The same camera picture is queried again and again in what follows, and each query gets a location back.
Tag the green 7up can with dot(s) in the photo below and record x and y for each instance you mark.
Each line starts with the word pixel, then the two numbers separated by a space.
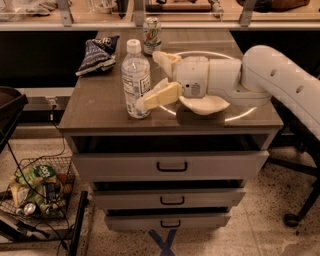
pixel 151 35

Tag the bottom grey drawer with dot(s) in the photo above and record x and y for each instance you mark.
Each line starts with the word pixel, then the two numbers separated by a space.
pixel 174 221

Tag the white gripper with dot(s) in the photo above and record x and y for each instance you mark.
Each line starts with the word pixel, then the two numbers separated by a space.
pixel 192 76

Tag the wire basket with snacks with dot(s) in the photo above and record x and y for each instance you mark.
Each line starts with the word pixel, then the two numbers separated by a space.
pixel 40 188

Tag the white paper bowl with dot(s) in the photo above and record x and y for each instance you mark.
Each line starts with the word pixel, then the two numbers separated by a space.
pixel 206 105

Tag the grey drawer cabinet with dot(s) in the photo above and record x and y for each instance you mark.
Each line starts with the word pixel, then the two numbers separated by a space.
pixel 96 121

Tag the top grey drawer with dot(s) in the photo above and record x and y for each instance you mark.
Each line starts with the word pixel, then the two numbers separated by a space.
pixel 169 166

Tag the middle grey drawer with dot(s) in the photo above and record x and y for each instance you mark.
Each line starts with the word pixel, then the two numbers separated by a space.
pixel 165 199

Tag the black stand leg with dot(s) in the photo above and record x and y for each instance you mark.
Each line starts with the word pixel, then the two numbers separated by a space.
pixel 78 223

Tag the clear plastic water bottle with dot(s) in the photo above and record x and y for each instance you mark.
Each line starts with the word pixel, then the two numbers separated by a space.
pixel 135 73

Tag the dark blue chip bag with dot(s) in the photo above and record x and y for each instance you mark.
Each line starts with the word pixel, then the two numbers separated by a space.
pixel 99 55

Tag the grey drawer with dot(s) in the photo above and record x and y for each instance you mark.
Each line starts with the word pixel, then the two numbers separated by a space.
pixel 165 199
pixel 169 166
pixel 174 221

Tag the black bin at left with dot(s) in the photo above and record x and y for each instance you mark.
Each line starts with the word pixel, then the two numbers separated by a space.
pixel 12 103

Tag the black office chair base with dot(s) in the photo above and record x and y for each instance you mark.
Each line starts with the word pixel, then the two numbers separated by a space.
pixel 304 166

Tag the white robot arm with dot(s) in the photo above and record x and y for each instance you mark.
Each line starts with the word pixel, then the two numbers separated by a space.
pixel 261 74

